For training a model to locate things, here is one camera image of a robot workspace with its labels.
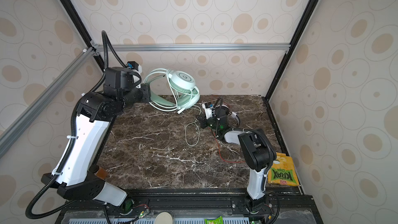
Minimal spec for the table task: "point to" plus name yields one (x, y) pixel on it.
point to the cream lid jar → (164, 218)
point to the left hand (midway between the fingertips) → (152, 86)
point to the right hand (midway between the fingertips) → (197, 115)
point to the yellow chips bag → (282, 171)
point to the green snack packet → (219, 220)
